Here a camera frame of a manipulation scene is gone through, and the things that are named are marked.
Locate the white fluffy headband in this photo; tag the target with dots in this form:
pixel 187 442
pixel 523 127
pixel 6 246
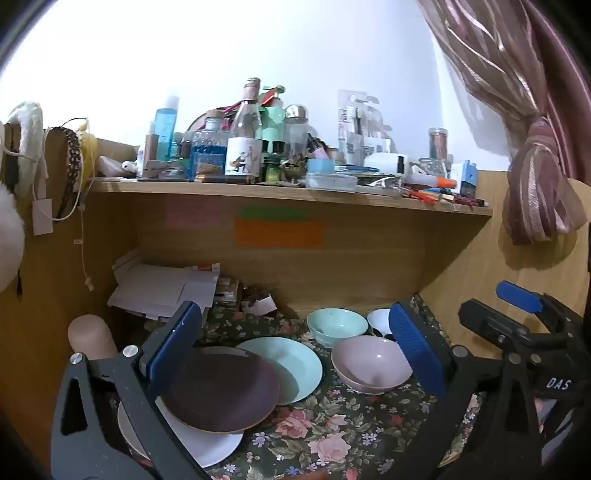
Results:
pixel 30 124

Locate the mint green pump bottle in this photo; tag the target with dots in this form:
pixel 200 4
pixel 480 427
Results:
pixel 273 124

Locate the stack of small books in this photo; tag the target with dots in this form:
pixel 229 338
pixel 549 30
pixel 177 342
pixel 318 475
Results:
pixel 227 290

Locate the glitter jar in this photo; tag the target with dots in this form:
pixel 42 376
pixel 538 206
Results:
pixel 437 143

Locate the green paper strip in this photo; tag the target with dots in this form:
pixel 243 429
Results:
pixel 272 213

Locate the blue and white box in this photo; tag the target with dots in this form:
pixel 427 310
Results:
pixel 466 177

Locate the pink bowl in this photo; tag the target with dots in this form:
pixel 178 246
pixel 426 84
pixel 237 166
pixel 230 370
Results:
pixel 369 364

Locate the dark brown bundle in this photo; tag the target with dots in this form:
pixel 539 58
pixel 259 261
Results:
pixel 254 293

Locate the small dark green bottle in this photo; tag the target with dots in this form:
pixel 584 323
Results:
pixel 272 170

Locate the pile of pens and pencils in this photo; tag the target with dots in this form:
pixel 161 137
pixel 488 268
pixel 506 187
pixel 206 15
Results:
pixel 438 196

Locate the white plate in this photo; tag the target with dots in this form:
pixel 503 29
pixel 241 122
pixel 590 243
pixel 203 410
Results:
pixel 203 447

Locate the clear acrylic organizer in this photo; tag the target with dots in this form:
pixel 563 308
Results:
pixel 364 134

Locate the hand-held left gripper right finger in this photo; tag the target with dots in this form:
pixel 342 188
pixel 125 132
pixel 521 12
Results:
pixel 418 350

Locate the small metal goblet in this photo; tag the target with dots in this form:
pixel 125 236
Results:
pixel 294 170

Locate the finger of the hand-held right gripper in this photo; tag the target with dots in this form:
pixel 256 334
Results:
pixel 489 323
pixel 517 295

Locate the white fluffy ball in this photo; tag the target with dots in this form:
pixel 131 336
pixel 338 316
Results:
pixel 9 235

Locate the clear plastic container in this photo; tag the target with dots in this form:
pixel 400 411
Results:
pixel 330 181

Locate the orange paper sheet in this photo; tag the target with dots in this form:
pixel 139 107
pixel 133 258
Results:
pixel 277 233

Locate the dark patterned headband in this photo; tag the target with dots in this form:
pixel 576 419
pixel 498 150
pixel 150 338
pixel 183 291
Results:
pixel 71 157

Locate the small white paper box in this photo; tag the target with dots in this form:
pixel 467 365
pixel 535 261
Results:
pixel 259 305

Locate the pink paper sheet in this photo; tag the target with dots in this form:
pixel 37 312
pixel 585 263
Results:
pixel 191 214

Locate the pink striped curtain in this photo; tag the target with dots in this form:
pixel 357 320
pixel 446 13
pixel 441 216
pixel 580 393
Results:
pixel 531 184

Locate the mint green plate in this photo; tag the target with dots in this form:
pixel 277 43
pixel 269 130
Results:
pixel 295 369

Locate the white paper tag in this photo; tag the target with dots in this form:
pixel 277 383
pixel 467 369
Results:
pixel 42 217

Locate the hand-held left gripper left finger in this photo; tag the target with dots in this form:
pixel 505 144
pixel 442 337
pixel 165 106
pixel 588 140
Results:
pixel 178 341

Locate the stack of white papers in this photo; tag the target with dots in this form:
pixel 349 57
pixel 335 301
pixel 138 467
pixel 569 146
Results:
pixel 157 290

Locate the white bowl with black spots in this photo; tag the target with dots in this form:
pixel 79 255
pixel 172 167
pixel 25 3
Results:
pixel 378 321

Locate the brown plate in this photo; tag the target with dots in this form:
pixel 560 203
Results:
pixel 221 392

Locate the dark floral tablecloth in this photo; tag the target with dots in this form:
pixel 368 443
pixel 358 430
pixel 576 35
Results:
pixel 332 438

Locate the mint green bowl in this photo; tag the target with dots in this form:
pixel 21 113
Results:
pixel 337 323

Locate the square glass bottle blue liquid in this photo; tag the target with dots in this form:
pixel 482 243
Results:
pixel 208 157

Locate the clear bottle silver cap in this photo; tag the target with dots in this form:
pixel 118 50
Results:
pixel 295 134

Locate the tall blue liquid bottle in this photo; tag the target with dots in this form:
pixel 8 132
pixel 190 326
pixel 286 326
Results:
pixel 165 134

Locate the light blue small box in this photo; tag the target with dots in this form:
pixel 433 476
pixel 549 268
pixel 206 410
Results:
pixel 321 166

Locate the clear wine bottle with label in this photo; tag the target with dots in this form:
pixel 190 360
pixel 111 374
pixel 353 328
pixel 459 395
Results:
pixel 242 157

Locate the beige cylinder roll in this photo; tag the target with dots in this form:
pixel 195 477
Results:
pixel 90 334

